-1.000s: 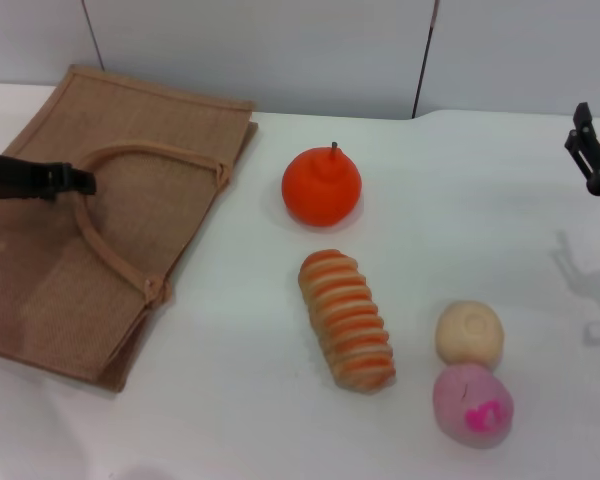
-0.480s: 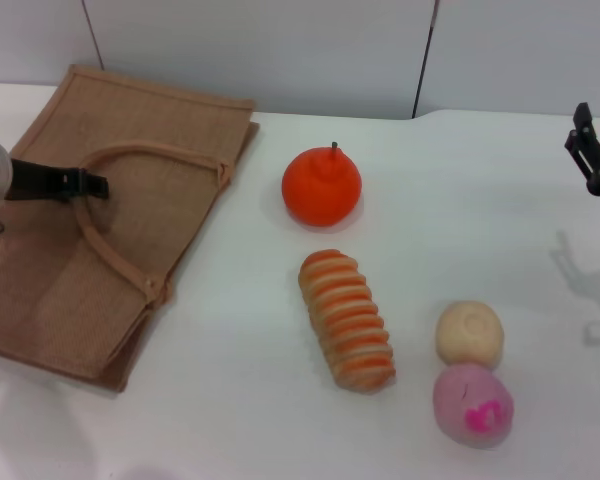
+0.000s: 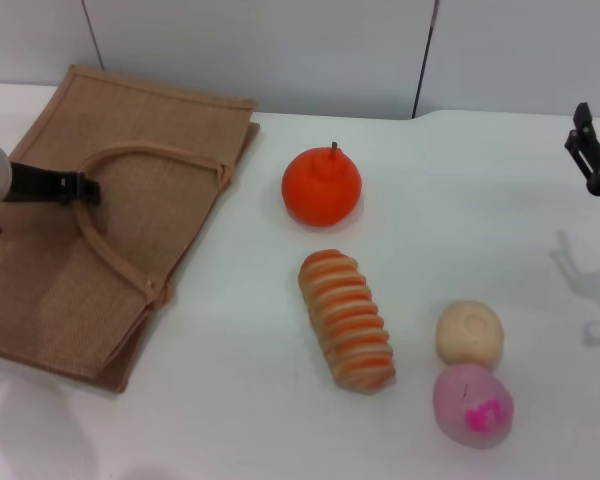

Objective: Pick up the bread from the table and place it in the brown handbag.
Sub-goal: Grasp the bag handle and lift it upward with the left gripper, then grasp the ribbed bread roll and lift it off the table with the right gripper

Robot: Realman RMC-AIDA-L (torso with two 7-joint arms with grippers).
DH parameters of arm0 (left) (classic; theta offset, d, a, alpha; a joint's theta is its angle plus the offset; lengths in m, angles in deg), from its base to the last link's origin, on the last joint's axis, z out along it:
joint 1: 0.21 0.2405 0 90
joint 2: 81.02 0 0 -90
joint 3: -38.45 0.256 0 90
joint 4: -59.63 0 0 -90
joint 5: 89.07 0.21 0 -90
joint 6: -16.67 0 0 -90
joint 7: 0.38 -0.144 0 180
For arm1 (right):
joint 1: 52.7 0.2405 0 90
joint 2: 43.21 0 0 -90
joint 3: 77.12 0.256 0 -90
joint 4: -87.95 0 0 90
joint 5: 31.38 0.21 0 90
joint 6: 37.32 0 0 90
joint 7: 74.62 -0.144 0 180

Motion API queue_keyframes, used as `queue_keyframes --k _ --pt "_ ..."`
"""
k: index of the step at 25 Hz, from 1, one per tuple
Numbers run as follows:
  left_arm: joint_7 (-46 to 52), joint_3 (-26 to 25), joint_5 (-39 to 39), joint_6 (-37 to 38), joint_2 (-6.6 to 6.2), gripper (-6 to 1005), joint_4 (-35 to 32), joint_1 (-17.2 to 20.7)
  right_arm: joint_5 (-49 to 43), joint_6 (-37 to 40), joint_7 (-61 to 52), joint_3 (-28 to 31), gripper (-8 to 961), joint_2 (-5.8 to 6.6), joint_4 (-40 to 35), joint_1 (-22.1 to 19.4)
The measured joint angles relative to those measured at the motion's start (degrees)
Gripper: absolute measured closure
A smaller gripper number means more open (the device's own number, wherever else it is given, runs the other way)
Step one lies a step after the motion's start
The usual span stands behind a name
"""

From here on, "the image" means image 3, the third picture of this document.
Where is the pink bun with magenta mark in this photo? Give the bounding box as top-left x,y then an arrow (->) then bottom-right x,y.
432,363 -> 516,450

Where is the brown woven handbag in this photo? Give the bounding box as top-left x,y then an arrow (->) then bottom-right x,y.
0,63 -> 259,395

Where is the beige round bun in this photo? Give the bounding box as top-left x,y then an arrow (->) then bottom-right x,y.
434,299 -> 506,370

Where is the striped orange bread loaf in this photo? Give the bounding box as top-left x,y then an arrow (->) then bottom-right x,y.
298,248 -> 398,397

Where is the orange toy fruit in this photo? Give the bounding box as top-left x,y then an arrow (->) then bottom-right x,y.
281,141 -> 364,229

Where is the dark vertical wall strip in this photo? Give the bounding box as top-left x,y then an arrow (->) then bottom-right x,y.
411,0 -> 441,120

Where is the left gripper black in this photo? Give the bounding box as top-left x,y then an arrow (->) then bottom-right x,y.
7,161 -> 102,206

